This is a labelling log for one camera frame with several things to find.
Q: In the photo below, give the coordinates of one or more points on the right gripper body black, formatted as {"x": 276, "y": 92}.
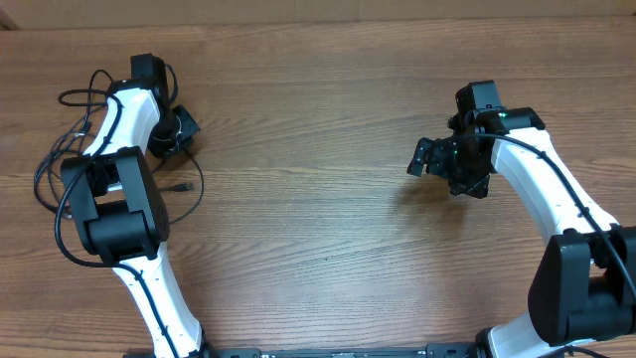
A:
{"x": 466, "y": 169}

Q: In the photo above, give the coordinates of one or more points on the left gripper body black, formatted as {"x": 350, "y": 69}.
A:
{"x": 174, "y": 131}

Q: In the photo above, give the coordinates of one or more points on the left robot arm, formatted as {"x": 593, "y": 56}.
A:
{"x": 117, "y": 206}

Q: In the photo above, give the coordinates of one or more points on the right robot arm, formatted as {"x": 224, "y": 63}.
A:
{"x": 584, "y": 288}

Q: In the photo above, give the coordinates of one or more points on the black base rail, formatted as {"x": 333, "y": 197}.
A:
{"x": 343, "y": 353}

